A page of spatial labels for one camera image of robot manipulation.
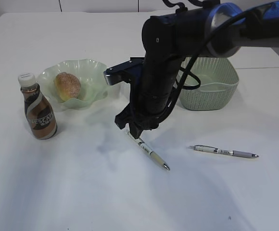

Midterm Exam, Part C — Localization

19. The white grey pen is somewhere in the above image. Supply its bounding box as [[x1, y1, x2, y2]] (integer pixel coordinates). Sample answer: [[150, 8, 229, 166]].
[[188, 145, 259, 159]]

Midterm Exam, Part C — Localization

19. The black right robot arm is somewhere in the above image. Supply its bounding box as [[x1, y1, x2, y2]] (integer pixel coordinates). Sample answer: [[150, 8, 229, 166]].
[[104, 0, 279, 138]]

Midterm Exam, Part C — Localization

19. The golden bread roll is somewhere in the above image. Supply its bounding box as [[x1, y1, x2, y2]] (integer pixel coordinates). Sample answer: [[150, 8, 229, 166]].
[[54, 72, 81, 102]]

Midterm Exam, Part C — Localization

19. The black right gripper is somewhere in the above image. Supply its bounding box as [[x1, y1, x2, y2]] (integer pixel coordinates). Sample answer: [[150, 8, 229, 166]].
[[114, 101, 168, 139]]

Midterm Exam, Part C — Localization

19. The brown Nescafe coffee bottle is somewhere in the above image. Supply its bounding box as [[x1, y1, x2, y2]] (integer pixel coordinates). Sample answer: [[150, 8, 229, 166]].
[[18, 73, 58, 140]]

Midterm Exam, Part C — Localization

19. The green plastic woven basket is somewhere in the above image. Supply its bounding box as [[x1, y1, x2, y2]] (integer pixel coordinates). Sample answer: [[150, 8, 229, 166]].
[[179, 57, 239, 111]]

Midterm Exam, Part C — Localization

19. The green glass ruffled plate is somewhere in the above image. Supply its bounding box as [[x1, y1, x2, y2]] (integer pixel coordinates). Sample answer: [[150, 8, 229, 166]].
[[37, 59, 109, 112]]

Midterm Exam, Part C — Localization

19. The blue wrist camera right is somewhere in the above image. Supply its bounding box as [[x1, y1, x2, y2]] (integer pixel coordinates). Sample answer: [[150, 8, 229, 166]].
[[103, 57, 144, 86]]

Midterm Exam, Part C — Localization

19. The cream barrel pen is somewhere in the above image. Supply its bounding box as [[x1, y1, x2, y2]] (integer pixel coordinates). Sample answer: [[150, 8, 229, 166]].
[[125, 130, 170, 171]]

